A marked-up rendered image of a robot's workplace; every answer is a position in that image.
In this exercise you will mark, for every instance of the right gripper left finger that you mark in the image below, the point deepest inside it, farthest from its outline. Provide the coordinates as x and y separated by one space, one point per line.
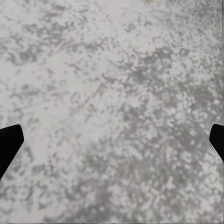
11 139

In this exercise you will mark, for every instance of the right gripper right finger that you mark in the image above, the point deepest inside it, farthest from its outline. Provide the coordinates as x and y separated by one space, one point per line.
217 139

